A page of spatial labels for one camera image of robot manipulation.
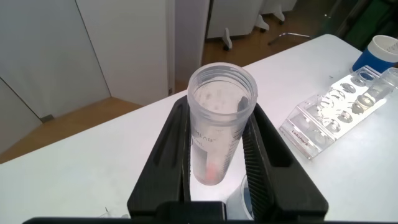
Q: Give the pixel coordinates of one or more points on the clear acrylic test tube rack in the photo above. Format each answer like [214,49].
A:
[314,137]

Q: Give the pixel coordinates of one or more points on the white partition foot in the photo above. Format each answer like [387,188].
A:
[227,39]
[261,24]
[280,15]

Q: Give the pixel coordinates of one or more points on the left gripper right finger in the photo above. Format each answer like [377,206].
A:
[273,186]

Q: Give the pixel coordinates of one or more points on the white three-panel folding screen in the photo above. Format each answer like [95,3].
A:
[46,46]

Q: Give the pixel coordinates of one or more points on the test tube with red pigment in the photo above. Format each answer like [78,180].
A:
[217,137]

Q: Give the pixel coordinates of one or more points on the white paper cup blue sleeve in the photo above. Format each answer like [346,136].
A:
[373,59]

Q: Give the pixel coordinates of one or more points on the white partition panel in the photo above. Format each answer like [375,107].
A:
[280,4]
[133,46]
[236,15]

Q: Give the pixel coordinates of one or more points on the chrome floor leg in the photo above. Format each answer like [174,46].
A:
[289,34]

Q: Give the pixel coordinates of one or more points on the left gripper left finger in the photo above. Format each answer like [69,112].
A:
[161,168]

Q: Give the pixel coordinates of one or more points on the clear glass beaker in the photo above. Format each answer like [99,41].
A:
[237,202]

